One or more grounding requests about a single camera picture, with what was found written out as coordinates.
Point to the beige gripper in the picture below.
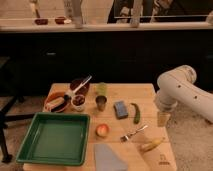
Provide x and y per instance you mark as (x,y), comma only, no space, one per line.
(162,118)

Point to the grey-blue towel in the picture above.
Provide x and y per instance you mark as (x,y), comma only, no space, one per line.
(107,160)

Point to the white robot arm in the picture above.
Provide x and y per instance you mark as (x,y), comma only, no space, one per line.
(177,85)

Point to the green plastic tray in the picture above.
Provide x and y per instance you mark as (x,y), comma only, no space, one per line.
(55,139)

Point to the yellow banana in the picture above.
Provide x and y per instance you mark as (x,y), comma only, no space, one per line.
(151,145)

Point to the blue sponge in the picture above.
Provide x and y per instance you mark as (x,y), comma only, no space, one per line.
(120,110)

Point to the silver fork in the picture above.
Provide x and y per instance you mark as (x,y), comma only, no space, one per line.
(128,136)

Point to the red apple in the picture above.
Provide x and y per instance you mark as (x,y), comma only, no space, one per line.
(102,130)

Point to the metal cup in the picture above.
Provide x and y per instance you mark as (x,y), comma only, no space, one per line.
(101,102)

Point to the green plastic cup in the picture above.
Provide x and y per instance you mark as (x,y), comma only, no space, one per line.
(101,89)

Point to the white bowl with dark food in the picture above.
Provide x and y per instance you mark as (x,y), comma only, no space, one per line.
(78,102)

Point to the orange bowl with hotdog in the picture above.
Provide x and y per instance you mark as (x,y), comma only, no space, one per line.
(55,102)

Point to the brown bowl on counter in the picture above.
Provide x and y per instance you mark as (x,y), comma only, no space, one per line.
(60,20)

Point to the dark red bowl on counter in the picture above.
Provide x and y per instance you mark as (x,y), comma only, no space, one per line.
(41,21)

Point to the white-handled brush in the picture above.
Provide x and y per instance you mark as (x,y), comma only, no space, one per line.
(78,86)

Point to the black chair frame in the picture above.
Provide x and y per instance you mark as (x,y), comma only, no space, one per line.
(4,118)

